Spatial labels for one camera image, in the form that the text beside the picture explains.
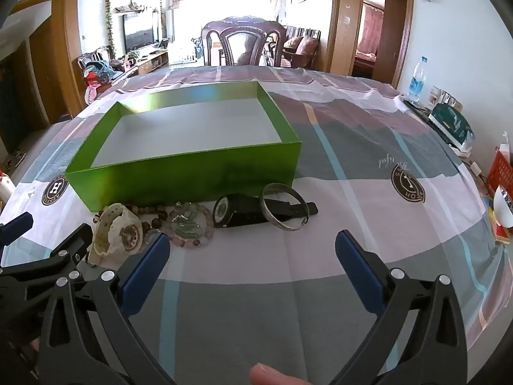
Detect green packaged box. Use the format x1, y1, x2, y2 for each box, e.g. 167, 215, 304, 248
428, 102, 475, 154

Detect colourful book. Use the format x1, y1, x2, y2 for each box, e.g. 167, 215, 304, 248
483, 196, 513, 245

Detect wooden sofa with cushions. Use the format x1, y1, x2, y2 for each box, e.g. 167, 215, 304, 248
266, 26, 321, 69

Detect pink curtain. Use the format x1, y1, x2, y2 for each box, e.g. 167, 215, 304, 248
363, 6, 384, 53

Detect plaid tablecloth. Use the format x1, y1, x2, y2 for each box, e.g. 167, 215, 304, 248
0, 64, 513, 385

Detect wooden armchair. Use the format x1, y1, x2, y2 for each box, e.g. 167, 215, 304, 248
78, 46, 139, 101

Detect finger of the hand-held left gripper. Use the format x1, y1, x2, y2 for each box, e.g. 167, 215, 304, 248
0, 212, 35, 246
0, 224, 94, 301

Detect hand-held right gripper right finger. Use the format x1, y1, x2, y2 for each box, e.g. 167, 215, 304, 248
332, 230, 469, 385

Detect white wristwatch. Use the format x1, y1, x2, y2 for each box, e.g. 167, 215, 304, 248
87, 203, 144, 267

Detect green cardboard box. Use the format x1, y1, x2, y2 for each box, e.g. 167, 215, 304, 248
64, 80, 302, 213

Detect plastic water bottle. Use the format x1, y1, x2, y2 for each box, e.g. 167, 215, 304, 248
407, 56, 429, 103

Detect green ivy vine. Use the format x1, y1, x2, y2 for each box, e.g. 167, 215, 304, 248
105, 0, 117, 59

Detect wooden television cabinet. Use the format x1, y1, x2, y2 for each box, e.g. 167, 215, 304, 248
132, 48, 169, 75

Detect red plastic basket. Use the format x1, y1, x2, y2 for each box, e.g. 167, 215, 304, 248
487, 146, 513, 197

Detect dark wooden dining chair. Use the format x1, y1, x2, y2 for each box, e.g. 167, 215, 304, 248
201, 17, 286, 67

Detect flat screen television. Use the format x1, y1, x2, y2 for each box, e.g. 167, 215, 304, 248
122, 11, 157, 53

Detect person's right hand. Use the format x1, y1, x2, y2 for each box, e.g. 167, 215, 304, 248
249, 363, 314, 385

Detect silver foil packets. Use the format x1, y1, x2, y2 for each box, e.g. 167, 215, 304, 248
431, 86, 462, 109

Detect brown bead bracelet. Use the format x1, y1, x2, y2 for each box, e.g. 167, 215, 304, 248
93, 205, 169, 235

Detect silver bangle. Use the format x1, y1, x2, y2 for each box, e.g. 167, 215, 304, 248
260, 183, 310, 232

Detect pile of clothes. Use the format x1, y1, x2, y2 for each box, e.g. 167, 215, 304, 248
82, 60, 121, 101

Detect pink crystal bead bracelet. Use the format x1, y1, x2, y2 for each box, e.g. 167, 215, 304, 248
162, 202, 213, 249

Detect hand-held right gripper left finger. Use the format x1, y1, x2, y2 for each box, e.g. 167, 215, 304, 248
34, 232, 177, 385

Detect white bowl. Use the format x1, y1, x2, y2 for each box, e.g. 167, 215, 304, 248
493, 184, 513, 229

